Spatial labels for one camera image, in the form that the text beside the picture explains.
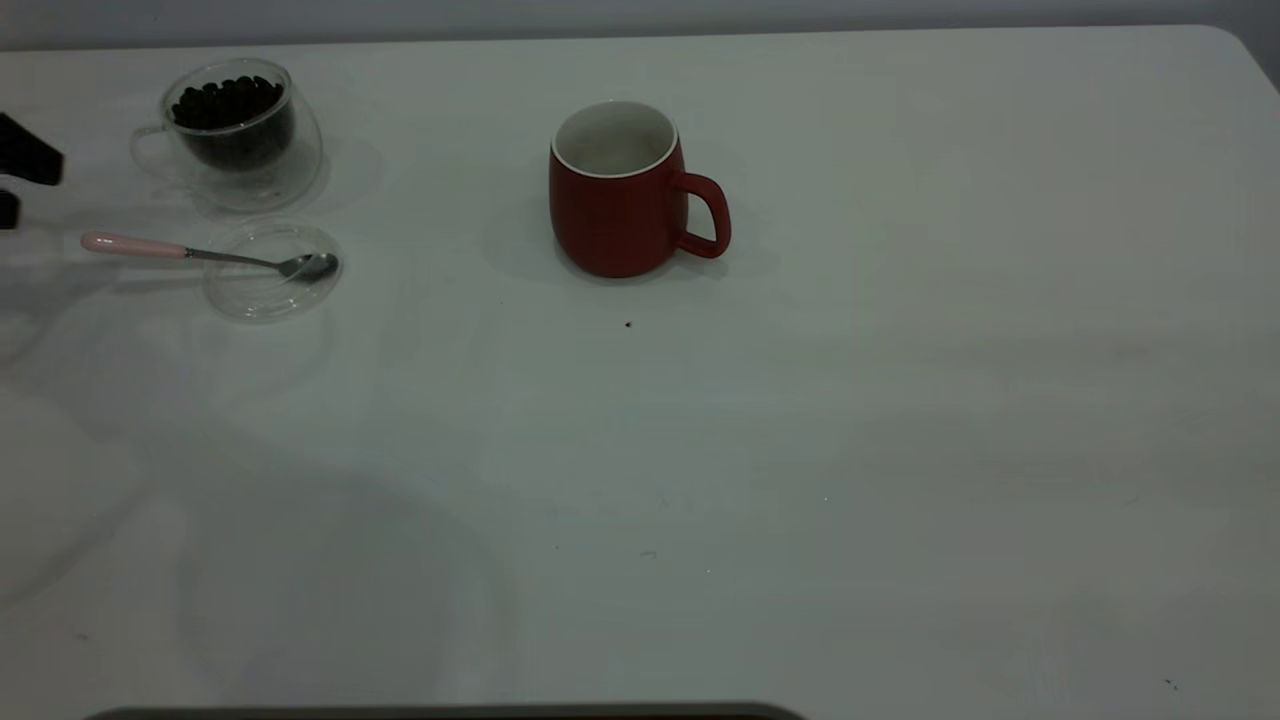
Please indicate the clear glass saucer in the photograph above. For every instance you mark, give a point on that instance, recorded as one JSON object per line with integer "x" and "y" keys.
{"x": 270, "y": 295}

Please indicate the red ceramic mug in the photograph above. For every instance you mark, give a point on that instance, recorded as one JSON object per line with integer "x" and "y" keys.
{"x": 610, "y": 220}

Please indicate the clear double-wall glass cup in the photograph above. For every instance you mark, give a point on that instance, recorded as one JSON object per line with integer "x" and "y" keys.
{"x": 250, "y": 185}

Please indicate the dark coffee beans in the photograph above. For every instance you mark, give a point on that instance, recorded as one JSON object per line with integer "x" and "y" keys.
{"x": 230, "y": 100}

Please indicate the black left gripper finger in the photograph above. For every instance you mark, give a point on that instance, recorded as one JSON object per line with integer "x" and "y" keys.
{"x": 7, "y": 210}
{"x": 25, "y": 155}

